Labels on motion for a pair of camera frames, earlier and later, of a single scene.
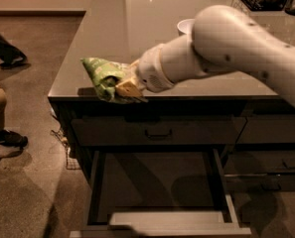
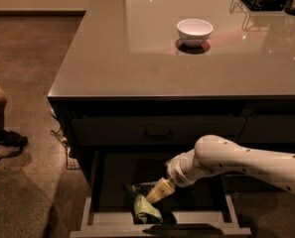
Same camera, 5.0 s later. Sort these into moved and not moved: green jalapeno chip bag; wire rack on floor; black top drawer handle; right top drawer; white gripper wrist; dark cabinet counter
Moved: white gripper wrist; green jalapeno chip bag
Not moved: wire rack on floor; right top drawer; dark cabinet counter; black top drawer handle
